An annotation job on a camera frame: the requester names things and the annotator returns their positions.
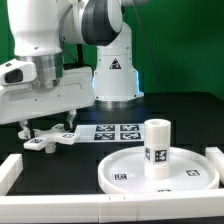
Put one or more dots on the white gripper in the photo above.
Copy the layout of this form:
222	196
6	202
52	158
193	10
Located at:
21	102

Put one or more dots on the white cross-shaped table base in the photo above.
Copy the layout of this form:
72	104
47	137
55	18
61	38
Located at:
48	139

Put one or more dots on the white round table top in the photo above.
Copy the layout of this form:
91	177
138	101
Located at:
130	171

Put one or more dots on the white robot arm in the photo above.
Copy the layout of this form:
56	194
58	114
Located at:
36	82

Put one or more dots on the white marker sheet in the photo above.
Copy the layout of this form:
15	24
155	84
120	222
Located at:
110	133

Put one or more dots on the white left fence bar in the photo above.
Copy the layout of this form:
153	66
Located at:
10	170

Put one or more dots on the white fence bar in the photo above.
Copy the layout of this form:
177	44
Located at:
111	208
216	157
10	170

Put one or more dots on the white right fence bar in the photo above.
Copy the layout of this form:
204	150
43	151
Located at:
216	157

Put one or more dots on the white front fence bar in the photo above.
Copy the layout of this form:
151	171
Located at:
111	208

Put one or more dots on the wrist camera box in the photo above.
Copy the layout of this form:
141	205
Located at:
17	72

